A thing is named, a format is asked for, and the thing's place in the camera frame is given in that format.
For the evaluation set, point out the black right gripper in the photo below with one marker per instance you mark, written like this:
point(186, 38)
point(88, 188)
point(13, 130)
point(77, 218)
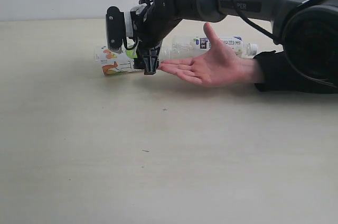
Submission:
point(154, 24)

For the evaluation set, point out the square tea bottle colourful label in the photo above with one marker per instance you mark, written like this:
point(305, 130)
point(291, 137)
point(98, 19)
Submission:
point(112, 62)

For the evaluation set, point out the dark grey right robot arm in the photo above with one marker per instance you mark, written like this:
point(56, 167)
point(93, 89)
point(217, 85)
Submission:
point(307, 29)

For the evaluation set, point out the black sleeved forearm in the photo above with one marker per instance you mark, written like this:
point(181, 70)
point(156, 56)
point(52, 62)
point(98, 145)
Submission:
point(280, 76)

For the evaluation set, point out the clear jasmine tea bottle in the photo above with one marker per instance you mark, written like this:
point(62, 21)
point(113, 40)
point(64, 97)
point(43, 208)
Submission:
point(191, 46)

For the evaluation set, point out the person's open bare hand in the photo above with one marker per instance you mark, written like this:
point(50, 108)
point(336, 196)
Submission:
point(217, 67)

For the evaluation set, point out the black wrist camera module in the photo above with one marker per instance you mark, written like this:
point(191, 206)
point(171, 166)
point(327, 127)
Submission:
point(118, 28)

